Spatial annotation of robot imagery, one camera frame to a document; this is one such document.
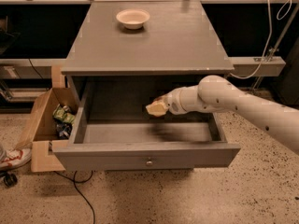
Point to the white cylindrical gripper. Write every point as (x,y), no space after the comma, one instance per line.
(173,104)

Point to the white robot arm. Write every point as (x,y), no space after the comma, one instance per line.
(216,94)

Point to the grey open top drawer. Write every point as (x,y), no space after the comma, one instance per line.
(113,130)

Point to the round metal drawer knob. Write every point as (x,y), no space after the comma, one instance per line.
(149,162)

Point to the grey wooden cabinet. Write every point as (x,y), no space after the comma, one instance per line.
(177,40)

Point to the white paper bowl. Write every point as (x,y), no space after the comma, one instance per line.
(133,19)

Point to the dark blue snack bag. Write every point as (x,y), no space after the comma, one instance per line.
(63,130)

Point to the green snack bag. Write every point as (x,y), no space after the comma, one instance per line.
(64,114)

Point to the open cardboard box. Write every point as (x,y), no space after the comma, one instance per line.
(39,133)

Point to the white and red sneaker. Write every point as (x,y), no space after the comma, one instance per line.
(14,158)

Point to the black caster wheel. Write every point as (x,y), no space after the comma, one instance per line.
(10,180)

